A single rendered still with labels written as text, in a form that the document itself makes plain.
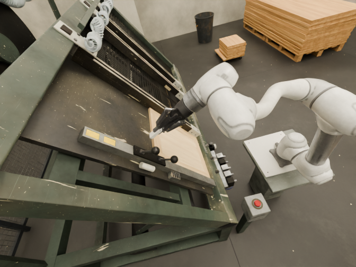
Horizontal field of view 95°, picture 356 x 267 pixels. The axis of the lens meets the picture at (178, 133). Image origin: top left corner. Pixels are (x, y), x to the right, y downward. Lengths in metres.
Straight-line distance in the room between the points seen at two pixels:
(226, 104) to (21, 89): 0.59
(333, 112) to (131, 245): 1.38
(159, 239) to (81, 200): 0.89
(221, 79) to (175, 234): 1.08
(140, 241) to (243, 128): 1.13
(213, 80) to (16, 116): 0.56
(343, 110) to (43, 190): 1.04
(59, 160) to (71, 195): 0.18
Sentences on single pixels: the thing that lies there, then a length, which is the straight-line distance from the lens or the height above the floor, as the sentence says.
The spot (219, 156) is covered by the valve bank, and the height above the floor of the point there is 0.76.
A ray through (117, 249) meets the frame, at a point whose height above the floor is 0.79.
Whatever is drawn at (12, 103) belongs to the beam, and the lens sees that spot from 0.60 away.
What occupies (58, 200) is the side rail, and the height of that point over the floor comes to 1.73.
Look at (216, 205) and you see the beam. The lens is 1.27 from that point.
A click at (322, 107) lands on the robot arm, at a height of 1.53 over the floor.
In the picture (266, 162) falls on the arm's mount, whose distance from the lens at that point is 1.61.
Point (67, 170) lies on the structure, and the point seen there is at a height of 1.66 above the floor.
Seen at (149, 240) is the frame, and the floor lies 0.79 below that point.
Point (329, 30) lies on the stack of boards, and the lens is 4.66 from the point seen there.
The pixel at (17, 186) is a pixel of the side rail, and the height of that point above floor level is 1.80.
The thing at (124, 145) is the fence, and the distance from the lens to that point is 0.76.
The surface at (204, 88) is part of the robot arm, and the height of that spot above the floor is 1.75.
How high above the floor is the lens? 2.10
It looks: 49 degrees down
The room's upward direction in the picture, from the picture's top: 14 degrees counter-clockwise
